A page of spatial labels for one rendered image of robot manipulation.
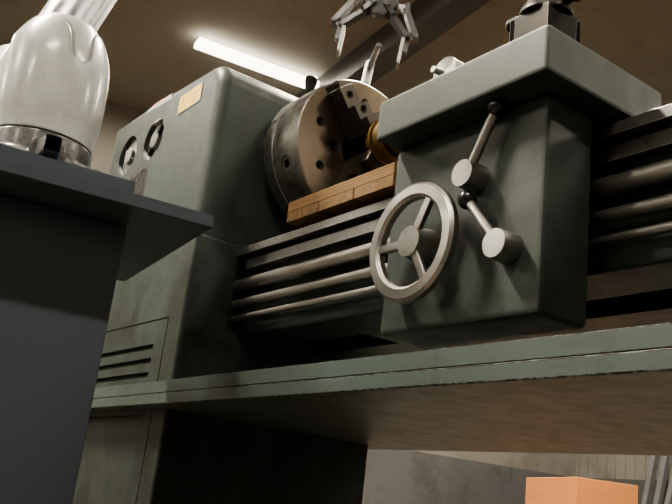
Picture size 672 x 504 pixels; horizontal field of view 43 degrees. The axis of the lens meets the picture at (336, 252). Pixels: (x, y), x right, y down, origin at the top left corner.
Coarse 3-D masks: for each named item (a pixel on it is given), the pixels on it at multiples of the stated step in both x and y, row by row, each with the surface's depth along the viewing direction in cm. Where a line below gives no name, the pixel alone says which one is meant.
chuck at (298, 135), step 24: (312, 96) 171; (360, 96) 178; (384, 96) 183; (288, 120) 172; (312, 120) 170; (336, 120) 173; (288, 144) 169; (312, 144) 169; (336, 144) 172; (360, 144) 181; (312, 168) 168; (336, 168) 171; (288, 192) 172; (312, 192) 167
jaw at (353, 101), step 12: (336, 84) 175; (348, 84) 172; (336, 96) 172; (348, 96) 171; (336, 108) 173; (348, 108) 171; (360, 108) 170; (348, 120) 172; (360, 120) 169; (372, 120) 168; (348, 132) 173; (360, 132) 171
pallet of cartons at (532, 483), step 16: (528, 480) 465; (544, 480) 449; (560, 480) 435; (576, 480) 421; (592, 480) 423; (528, 496) 462; (544, 496) 446; (560, 496) 432; (576, 496) 418; (592, 496) 421; (608, 496) 423; (624, 496) 426
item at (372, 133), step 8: (376, 128) 166; (368, 136) 167; (376, 136) 165; (368, 144) 167; (376, 144) 166; (384, 144) 164; (376, 152) 167; (384, 152) 165; (392, 152) 165; (400, 152) 164; (384, 160) 168; (392, 160) 167
